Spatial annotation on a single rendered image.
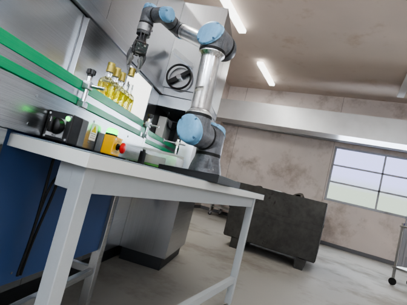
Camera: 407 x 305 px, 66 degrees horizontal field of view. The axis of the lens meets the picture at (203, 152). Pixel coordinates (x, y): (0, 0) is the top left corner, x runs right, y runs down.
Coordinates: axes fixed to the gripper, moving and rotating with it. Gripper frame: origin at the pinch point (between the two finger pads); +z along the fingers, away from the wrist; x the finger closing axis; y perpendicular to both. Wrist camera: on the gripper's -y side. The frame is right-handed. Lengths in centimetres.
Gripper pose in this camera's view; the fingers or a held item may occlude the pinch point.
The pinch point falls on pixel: (132, 70)
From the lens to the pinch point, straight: 173.6
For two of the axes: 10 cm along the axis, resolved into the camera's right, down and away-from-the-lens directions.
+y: 3.8, 0.4, -9.2
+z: -2.5, 9.6, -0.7
